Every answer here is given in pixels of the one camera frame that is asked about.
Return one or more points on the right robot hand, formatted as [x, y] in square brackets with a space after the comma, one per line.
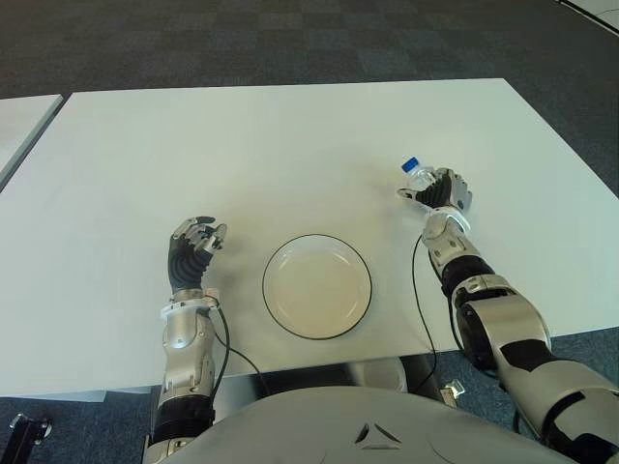
[450, 191]

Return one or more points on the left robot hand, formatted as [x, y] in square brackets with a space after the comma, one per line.
[186, 263]

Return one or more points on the clear water bottle blue cap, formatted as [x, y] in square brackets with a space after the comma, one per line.
[410, 164]

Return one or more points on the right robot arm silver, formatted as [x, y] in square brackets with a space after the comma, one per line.
[488, 309]

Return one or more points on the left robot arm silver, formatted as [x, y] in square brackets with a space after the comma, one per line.
[186, 333]

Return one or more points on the white plate black rim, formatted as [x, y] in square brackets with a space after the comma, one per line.
[316, 290]

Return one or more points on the white rounded robot leg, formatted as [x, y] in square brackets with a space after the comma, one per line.
[387, 374]

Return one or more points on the neighbouring white table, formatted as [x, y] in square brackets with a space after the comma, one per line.
[24, 125]

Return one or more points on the black wheeled stand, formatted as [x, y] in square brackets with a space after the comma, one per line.
[29, 427]

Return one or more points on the white floor board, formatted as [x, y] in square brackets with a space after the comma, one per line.
[604, 9]

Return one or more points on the grey robot torso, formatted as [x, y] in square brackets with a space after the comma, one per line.
[367, 425]

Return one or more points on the small metal bracket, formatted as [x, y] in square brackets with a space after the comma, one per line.
[453, 386]

